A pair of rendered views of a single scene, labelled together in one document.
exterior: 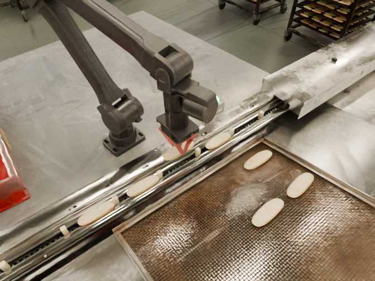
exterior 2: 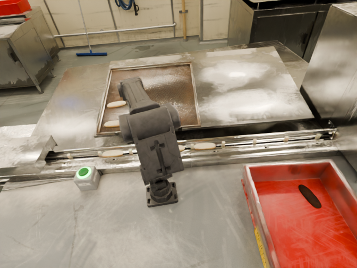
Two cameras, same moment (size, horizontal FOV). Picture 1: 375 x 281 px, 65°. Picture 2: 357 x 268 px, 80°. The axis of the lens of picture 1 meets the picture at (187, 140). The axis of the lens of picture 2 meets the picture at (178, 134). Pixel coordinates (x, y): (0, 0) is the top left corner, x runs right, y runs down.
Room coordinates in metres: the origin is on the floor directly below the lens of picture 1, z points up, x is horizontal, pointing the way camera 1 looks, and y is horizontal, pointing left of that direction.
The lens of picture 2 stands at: (0.96, 0.56, 1.56)
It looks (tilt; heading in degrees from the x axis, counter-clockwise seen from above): 44 degrees down; 219
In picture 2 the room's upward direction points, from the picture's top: 6 degrees counter-clockwise
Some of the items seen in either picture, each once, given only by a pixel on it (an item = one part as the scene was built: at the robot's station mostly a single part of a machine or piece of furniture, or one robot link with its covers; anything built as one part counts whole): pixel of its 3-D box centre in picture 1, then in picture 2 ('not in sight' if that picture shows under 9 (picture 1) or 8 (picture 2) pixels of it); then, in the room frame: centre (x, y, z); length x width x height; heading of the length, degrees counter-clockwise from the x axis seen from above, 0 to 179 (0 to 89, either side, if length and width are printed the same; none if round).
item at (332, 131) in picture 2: not in sight; (330, 129); (0.06, 0.67, 0.90); 0.06 x 0.01 x 0.06; 38
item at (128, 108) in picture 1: (124, 116); (154, 173); (0.66, 0.19, 0.94); 0.09 x 0.05 x 0.10; 54
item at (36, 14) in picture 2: not in sight; (26, 41); (-0.47, -3.65, 0.44); 0.70 x 0.55 x 0.87; 128
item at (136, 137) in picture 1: (122, 132); (160, 189); (0.67, 0.21, 0.86); 0.12 x 0.09 x 0.08; 134
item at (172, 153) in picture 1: (178, 149); not in sight; (0.54, 0.02, 0.93); 0.10 x 0.04 x 0.01; 128
